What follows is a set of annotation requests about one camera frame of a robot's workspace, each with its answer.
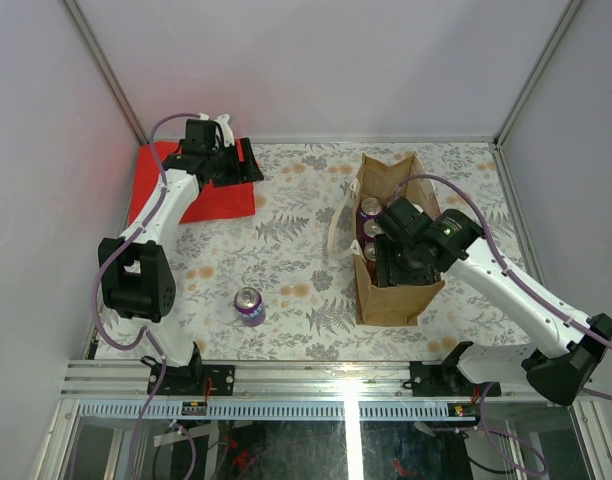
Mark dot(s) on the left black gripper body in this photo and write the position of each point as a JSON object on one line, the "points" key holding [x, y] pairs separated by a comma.
{"points": [[222, 164]]}

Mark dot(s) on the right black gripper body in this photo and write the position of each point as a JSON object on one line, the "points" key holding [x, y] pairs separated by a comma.
{"points": [[403, 268]]}

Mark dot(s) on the red coke can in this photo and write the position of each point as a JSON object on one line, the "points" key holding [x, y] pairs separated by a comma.
{"points": [[370, 252]]}

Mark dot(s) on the purple fanta can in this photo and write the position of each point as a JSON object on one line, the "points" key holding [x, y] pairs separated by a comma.
{"points": [[369, 208], [249, 304], [370, 230]]}

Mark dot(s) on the brown jute canvas bag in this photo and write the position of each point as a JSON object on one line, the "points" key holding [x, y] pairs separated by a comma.
{"points": [[388, 293]]}

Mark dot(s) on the purple fanta can front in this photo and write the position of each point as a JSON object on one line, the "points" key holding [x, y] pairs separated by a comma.
{"points": [[249, 304]]}

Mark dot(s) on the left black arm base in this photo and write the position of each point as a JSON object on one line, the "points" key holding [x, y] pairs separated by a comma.
{"points": [[199, 379]]}

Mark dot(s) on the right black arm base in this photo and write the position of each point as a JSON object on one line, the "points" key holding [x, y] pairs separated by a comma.
{"points": [[431, 377]]}

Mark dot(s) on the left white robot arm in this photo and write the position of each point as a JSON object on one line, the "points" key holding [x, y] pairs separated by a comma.
{"points": [[135, 278]]}

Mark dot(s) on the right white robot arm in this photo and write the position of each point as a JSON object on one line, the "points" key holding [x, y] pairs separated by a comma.
{"points": [[566, 344]]}

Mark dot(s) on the floral patterned tablecloth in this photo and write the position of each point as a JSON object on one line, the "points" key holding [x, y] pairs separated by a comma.
{"points": [[309, 299]]}

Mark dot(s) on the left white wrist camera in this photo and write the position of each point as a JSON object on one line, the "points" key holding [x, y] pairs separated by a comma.
{"points": [[224, 131]]}

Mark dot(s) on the aluminium front rail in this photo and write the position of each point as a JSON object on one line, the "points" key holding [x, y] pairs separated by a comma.
{"points": [[253, 381]]}

